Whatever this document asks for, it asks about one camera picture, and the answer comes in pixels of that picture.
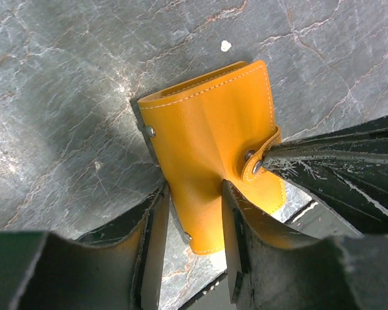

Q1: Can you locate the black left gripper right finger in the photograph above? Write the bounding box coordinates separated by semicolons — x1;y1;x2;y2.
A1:
222;181;388;309

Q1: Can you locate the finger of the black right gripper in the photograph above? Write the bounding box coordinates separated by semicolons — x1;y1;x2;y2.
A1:
266;115;388;161
263;155;388;234

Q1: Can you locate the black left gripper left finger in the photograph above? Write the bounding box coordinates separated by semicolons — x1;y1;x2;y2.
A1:
0;183;169;309

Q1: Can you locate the orange leather card holder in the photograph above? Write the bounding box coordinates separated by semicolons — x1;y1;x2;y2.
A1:
138;60;286;255

